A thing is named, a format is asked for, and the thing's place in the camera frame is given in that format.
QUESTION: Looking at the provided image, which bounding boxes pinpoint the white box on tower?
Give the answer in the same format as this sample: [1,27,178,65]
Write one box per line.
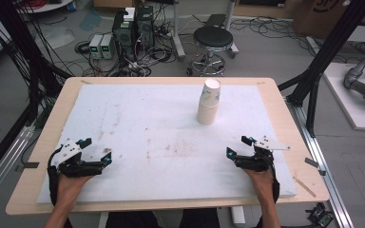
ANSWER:
[123,7,137,23]

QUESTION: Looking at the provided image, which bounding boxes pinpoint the tangle of floor cables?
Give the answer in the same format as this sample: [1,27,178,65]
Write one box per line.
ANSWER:
[74,18,175,78]

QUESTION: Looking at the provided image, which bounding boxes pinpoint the aluminium rail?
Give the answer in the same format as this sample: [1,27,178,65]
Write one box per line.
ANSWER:
[285,98,355,228]
[0,124,36,213]

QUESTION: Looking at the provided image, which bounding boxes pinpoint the black round stool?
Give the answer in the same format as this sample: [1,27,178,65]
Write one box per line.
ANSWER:
[185,26,240,78]

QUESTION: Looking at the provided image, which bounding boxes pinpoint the green circuit board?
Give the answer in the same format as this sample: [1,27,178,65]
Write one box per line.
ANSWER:
[305,202,336,228]

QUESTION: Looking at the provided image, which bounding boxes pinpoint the black metal frame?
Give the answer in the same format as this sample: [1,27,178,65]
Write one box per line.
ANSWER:
[0,0,65,186]
[278,0,365,138]

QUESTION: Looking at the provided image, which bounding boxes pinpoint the black computer tower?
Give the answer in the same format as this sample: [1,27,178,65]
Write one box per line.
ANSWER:
[135,5,156,51]
[111,9,138,63]

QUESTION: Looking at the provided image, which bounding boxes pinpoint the grey power supply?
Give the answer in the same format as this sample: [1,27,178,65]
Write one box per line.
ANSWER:
[88,33,105,60]
[100,33,115,60]

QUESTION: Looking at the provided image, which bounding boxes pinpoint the white foam mat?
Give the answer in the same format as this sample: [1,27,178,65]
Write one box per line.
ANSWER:
[36,83,298,204]

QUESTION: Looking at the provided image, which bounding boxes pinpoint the person's legs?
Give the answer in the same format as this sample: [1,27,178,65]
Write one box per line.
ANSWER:
[105,208,264,228]

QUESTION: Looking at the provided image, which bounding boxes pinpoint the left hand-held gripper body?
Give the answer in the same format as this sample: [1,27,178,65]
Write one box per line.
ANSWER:
[47,139,106,179]

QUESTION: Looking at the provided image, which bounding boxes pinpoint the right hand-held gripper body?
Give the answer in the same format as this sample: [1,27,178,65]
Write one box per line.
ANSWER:
[234,135,291,174]

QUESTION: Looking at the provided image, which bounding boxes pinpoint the grey metal bracket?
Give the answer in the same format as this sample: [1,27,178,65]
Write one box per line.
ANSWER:
[304,157,327,177]

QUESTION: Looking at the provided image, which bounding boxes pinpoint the person's right hand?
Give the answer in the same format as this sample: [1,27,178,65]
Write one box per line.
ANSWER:
[240,167,276,204]

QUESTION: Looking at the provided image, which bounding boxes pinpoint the wooden stick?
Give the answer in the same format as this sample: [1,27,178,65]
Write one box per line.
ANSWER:
[293,176,317,199]

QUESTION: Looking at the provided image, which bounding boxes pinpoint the white table leg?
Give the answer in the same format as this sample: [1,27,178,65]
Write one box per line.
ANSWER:
[230,205,247,228]

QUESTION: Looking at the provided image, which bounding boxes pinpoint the person's left hand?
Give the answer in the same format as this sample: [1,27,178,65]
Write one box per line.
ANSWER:
[56,172,95,207]

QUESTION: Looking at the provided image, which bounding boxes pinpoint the white floor board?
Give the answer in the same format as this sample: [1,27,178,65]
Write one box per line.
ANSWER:
[322,62,365,131]

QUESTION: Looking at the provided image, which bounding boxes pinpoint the cardboard box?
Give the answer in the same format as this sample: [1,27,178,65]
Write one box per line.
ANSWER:
[291,0,365,40]

